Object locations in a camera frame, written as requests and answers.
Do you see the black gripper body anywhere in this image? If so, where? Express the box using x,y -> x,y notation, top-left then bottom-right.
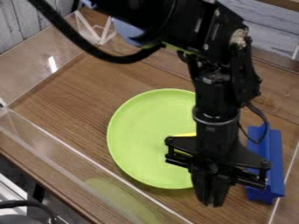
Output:
164,123 -> 271,190

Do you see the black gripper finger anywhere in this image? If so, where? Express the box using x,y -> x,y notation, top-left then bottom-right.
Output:
190,168 -> 212,206
212,176 -> 234,207

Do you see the blue plastic block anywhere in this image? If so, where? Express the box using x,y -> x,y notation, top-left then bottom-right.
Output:
247,128 -> 285,205

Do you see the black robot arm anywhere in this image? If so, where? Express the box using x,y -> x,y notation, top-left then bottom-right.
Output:
26,0 -> 271,207

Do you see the green round plate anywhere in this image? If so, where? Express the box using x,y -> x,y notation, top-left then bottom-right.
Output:
106,88 -> 194,190

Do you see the yellow toy banana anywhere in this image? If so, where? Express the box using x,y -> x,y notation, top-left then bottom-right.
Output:
173,132 -> 196,137

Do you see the clear acrylic tray wall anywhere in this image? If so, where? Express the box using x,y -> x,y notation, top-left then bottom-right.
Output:
0,107 -> 192,224

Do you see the black cable lower left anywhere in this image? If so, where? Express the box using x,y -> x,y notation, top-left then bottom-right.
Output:
0,199 -> 60,224

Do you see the clear acrylic corner bracket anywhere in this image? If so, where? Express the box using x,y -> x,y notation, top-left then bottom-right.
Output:
74,10 -> 117,46

